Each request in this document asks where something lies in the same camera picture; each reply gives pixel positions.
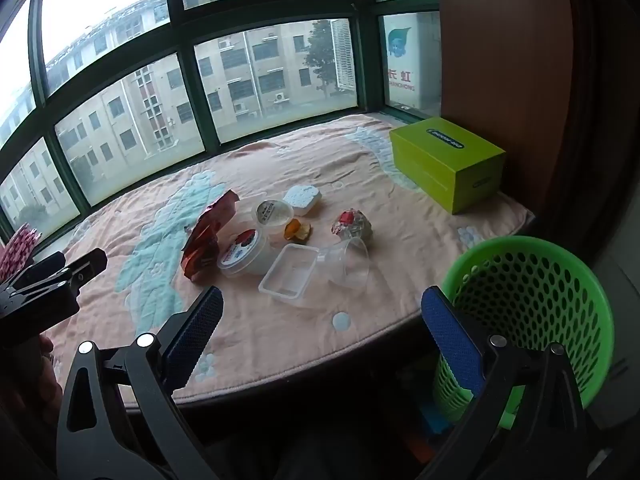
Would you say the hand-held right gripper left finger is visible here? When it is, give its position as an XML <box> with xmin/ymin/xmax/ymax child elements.
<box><xmin>56</xmin><ymin>286</ymin><xmax>224</xmax><ymax>480</ymax></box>

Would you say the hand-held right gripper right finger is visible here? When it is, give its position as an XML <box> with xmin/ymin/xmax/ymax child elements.
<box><xmin>421</xmin><ymin>286</ymin><xmax>593</xmax><ymax>480</ymax></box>

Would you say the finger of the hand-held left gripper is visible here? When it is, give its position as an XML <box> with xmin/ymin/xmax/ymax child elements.
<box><xmin>11</xmin><ymin>251</ymin><xmax>67</xmax><ymax>287</ymax></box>
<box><xmin>20</xmin><ymin>248</ymin><xmax>109</xmax><ymax>307</ymax></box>

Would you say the white pudding cup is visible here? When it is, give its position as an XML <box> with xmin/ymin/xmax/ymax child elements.
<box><xmin>216</xmin><ymin>228</ymin><xmax>271</xmax><ymax>278</ymax></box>

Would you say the green perforated plastic basket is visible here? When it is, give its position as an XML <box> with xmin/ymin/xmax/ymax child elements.
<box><xmin>432</xmin><ymin>235</ymin><xmax>616</xmax><ymax>428</ymax></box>

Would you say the person's left hand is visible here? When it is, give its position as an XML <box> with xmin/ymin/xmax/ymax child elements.
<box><xmin>30</xmin><ymin>332</ymin><xmax>68</xmax><ymax>426</ymax></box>

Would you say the red white patterned cloth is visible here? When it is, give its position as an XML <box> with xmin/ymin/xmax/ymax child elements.
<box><xmin>0</xmin><ymin>225</ymin><xmax>38</xmax><ymax>281</ymax></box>

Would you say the pink blanket with blue print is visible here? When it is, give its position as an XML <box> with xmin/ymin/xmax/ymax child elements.
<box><xmin>42</xmin><ymin>112</ymin><xmax>536</xmax><ymax>403</ymax></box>

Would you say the red snack wrapper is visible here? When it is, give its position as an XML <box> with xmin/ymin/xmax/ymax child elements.
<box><xmin>181</xmin><ymin>189</ymin><xmax>241</xmax><ymax>285</ymax></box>

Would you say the clear rectangular plastic container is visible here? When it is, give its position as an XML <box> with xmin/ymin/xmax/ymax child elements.
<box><xmin>258</xmin><ymin>243</ymin><xmax>321</xmax><ymax>308</ymax></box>

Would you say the clear plastic cup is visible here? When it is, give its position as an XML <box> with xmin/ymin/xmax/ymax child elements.
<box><xmin>316</xmin><ymin>236</ymin><xmax>371</xmax><ymax>301</ymax></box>

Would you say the clear jelly cup labelled lid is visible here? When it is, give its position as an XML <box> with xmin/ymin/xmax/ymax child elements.
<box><xmin>252</xmin><ymin>199</ymin><xmax>295</xmax><ymax>233</ymax></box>

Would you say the orange peel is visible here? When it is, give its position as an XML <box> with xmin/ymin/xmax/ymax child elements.
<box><xmin>283</xmin><ymin>218</ymin><xmax>313</xmax><ymax>242</ymax></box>

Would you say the crumpled foil wrapper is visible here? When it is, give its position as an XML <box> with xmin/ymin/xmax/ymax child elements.
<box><xmin>331</xmin><ymin>208</ymin><xmax>373</xmax><ymax>242</ymax></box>

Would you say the grey apartment building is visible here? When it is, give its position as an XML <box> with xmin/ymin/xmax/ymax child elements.
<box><xmin>0</xmin><ymin>0</ymin><xmax>351</xmax><ymax>231</ymax></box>

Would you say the white foam block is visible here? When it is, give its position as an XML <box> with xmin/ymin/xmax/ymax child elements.
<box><xmin>282</xmin><ymin>184</ymin><xmax>323</xmax><ymax>217</ymax></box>

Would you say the green cardboard box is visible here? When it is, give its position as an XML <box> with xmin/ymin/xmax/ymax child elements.
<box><xmin>389</xmin><ymin>116</ymin><xmax>507</xmax><ymax>216</ymax></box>

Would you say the white outdoor air conditioner unit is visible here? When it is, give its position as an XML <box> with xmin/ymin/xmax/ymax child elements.
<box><xmin>382</xmin><ymin>12</ymin><xmax>442</xmax><ymax>116</ymax></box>

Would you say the brown wooden cabinet side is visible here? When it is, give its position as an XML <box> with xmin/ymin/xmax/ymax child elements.
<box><xmin>432</xmin><ymin>0</ymin><xmax>576</xmax><ymax>201</ymax></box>

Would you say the green window frame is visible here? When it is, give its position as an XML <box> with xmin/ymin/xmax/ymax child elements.
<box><xmin>0</xmin><ymin>0</ymin><xmax>443</xmax><ymax>241</ymax></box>

